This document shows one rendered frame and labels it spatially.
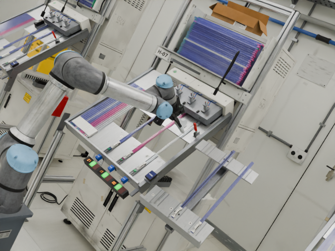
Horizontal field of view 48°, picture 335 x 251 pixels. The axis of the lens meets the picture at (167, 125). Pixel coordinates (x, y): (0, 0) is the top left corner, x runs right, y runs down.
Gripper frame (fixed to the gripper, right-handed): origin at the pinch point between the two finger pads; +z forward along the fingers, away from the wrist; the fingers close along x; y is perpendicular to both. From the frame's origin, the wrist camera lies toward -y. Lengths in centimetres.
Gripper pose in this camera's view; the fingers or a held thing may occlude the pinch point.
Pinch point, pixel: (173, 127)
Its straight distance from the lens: 199.5
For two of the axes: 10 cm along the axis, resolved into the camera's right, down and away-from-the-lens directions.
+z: 1.8, 6.1, 7.7
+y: 7.0, -6.3, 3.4
